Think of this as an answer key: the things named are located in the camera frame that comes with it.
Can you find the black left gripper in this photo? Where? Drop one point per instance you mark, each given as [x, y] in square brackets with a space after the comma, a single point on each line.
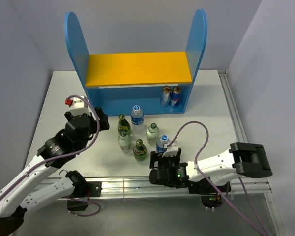
[104, 124]

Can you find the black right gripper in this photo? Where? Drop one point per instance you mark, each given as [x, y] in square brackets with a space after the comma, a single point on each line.
[156, 156]

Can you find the green Perrier glass bottle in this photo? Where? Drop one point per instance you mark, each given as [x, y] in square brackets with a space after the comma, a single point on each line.
[124, 125]

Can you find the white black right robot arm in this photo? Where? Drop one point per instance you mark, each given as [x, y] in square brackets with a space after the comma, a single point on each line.
[208, 176]

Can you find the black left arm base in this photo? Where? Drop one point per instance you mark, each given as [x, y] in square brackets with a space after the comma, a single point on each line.
[88, 189]

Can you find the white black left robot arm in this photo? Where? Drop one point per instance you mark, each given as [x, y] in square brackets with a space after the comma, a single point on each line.
[18, 199]

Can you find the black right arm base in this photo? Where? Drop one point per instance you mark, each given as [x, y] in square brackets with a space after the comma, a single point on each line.
[212, 199]

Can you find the blue and yellow shelf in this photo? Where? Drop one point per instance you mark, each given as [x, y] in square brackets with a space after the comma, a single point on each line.
[118, 82]

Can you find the green glass bottle red label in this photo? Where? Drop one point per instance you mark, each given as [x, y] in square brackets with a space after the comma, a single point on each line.
[140, 151]

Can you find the clear Chang glass bottle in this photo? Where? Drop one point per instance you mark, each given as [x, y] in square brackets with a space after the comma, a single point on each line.
[152, 133]
[125, 141]

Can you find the plastic water bottle blue label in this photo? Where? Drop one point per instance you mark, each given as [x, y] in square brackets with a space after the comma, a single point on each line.
[137, 119]

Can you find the silver blue energy drink can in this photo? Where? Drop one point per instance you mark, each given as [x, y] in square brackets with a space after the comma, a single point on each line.
[165, 96]

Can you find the blue silver Red Bull can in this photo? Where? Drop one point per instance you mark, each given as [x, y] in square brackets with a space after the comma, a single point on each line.
[175, 96]

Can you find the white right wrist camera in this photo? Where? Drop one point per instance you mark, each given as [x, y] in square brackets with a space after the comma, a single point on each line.
[170, 150]

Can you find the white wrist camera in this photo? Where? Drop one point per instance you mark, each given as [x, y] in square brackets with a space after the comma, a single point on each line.
[170, 150]
[77, 106]

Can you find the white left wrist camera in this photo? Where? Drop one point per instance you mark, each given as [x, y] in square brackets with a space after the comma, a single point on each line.
[77, 106]

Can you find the aluminium front rail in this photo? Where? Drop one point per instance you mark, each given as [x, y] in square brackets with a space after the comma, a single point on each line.
[140, 187]

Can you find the aluminium side rail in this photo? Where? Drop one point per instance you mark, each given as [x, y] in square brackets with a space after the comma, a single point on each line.
[237, 124]

